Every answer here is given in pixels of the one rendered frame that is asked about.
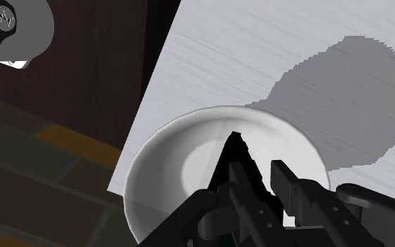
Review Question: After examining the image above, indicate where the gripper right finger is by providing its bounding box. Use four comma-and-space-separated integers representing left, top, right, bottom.
269, 159, 395, 247

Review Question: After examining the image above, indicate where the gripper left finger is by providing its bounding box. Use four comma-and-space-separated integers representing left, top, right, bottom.
138, 160, 298, 247

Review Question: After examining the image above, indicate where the white bowl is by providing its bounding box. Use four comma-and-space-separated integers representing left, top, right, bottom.
122, 105, 332, 245

